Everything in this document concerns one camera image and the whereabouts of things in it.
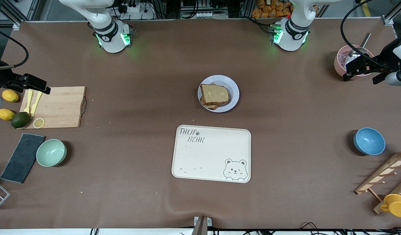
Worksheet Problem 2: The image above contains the clear ice cubes pile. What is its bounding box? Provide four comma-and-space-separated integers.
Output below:
338, 52, 374, 76

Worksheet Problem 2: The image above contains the round white plate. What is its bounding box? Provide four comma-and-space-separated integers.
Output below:
197, 75, 240, 113

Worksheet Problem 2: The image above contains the mint green bowl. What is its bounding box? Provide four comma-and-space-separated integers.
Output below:
36, 139, 67, 167

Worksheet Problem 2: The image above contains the metal scoop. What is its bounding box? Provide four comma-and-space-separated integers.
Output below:
346, 33, 371, 67

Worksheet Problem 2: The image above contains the blue bowl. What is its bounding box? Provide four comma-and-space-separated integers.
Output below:
353, 128, 386, 155

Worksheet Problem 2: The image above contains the yellow plastic knife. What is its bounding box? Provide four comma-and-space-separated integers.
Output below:
31, 91, 44, 117

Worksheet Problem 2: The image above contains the yellow lemon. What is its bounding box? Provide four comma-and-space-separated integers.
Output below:
2, 90, 19, 102
0, 109, 16, 121

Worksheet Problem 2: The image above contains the yellow cup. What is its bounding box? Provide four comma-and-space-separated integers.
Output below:
380, 194, 401, 218

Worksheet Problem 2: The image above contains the white power strip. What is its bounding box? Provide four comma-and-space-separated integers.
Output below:
114, 0, 155, 20

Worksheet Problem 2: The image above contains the wooden peg rack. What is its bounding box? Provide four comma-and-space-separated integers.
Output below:
355, 150, 401, 214

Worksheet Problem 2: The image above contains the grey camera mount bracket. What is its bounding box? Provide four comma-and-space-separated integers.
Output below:
191, 216, 212, 235

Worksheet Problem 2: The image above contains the pink bowl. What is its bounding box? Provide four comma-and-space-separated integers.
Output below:
334, 45, 377, 80

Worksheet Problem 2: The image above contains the dark grey cloth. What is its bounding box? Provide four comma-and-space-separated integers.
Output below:
0, 133, 46, 183

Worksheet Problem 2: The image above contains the wooden cutting board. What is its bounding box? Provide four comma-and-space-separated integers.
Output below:
19, 86, 87, 130

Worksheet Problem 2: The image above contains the plain brown bread slice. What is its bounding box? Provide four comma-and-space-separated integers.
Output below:
200, 84, 230, 106

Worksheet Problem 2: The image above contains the cream bear print tray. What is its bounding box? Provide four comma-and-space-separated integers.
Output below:
171, 125, 252, 183

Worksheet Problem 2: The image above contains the yellow plastic fork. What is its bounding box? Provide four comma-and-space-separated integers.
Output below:
24, 90, 34, 114

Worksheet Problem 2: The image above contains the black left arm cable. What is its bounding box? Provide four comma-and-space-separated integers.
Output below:
340, 0, 396, 70

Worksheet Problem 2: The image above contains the aluminium frame profile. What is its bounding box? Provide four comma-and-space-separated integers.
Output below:
0, 0, 41, 30
382, 0, 401, 26

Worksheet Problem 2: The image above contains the pile of orange buns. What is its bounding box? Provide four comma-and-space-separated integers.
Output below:
252, 0, 294, 18

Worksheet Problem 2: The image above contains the bread slice under egg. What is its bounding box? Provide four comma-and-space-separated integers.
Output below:
200, 84, 230, 110

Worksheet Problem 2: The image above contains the metal wire rack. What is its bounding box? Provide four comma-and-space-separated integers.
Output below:
0, 176, 10, 214

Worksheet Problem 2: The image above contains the green avocado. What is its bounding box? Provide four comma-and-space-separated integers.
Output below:
11, 112, 31, 129

